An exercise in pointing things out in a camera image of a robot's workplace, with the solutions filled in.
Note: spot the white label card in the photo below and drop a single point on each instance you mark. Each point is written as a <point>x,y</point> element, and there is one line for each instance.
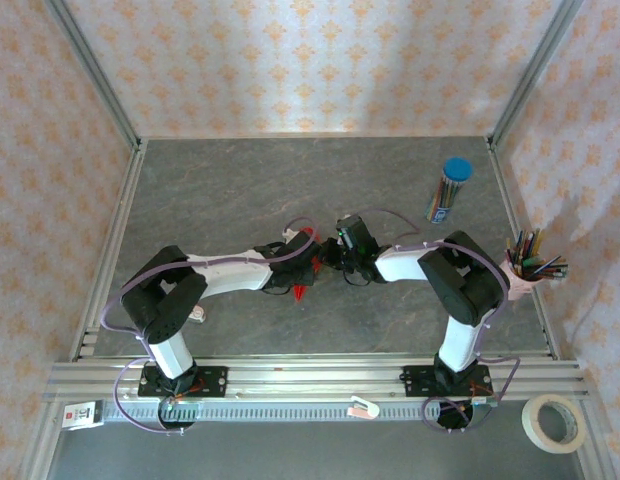
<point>82,415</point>

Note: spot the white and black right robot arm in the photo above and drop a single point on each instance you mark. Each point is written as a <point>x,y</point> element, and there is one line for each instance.
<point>400,265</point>

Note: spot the pink cup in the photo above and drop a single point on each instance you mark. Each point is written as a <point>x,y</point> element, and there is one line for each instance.
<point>522,289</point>

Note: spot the clear pencil tube, blue lid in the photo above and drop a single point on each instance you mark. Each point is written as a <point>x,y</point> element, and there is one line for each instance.
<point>447,195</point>

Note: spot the pink stapler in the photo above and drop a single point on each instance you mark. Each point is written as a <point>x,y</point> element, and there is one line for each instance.
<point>362,411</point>
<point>199,315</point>

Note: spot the aluminium side rail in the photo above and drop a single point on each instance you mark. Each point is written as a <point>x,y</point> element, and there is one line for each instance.
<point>112,240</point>
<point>515,225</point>

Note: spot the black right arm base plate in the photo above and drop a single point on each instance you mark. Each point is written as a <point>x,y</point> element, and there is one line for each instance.
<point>415,381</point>

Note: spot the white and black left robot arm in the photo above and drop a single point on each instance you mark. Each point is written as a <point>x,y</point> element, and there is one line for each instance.
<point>230,272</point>

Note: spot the bunch of coloured pencils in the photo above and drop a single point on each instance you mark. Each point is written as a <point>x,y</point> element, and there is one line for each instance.
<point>527,247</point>

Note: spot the aluminium frame rail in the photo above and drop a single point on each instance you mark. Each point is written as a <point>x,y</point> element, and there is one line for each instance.
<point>315,380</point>

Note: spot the masking tape roll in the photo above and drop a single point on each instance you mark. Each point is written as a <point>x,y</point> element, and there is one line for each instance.
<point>530,425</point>

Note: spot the aluminium frame post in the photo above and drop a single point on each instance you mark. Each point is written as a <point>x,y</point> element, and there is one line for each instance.
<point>95,75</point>
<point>535,75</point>

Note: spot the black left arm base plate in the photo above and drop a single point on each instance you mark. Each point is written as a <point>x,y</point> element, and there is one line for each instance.
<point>212,380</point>

